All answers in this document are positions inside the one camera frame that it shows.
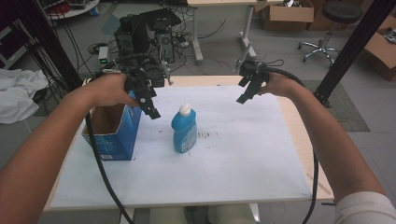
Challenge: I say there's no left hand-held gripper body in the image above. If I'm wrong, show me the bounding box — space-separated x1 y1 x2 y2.
123 65 157 98

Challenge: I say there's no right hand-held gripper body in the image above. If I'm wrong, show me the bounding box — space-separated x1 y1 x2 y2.
238 59 270 87

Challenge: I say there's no person's right hand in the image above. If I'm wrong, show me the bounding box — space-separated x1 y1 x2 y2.
258 71 302 98

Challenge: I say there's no person's left hand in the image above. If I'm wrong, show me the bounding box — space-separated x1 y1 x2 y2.
89 73 140 108

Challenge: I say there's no blue cardboard box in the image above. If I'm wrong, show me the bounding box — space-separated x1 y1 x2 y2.
81 90 143 161

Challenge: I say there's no blue bottle with white cap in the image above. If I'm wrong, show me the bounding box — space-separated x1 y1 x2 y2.
170 103 198 154

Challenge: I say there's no small white power adapter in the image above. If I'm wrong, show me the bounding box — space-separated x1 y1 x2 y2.
97 45 109 66

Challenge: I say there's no black computer tower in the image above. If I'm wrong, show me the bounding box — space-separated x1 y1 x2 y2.
113 7 183 89

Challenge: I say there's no white-legged desk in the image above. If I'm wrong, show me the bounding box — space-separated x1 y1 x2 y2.
186 0 285 67

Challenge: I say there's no open cardboard box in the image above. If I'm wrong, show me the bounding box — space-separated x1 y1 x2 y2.
254 0 316 33
361 14 396 83

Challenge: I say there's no white table mat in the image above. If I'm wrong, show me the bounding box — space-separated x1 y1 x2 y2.
49 85 313 209

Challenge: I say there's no round white table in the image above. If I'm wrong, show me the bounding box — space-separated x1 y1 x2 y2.
36 0 101 21

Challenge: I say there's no grey floor mat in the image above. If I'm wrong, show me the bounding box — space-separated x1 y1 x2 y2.
301 79 372 133

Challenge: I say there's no black swivel stool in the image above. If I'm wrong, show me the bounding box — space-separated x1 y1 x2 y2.
297 1 364 68

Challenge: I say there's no black metal stand beam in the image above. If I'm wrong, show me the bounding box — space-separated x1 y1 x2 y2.
312 0 396 108

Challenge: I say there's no white crumpled cloth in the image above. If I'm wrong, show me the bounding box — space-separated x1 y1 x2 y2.
0 67 50 125

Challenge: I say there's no person's white sleeve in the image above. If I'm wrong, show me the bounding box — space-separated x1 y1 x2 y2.
333 190 396 224

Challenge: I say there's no black floor cable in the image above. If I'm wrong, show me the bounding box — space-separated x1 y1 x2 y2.
197 18 228 40

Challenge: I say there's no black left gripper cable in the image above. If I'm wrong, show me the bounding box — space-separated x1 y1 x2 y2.
84 111 135 224

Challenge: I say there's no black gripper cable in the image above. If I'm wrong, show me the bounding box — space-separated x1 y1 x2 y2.
84 111 135 224
263 66 319 224

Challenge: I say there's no black stand with cables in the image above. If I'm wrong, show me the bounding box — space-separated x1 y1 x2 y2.
17 0 83 91

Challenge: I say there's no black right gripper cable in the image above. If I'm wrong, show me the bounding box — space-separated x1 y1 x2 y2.
263 66 319 224

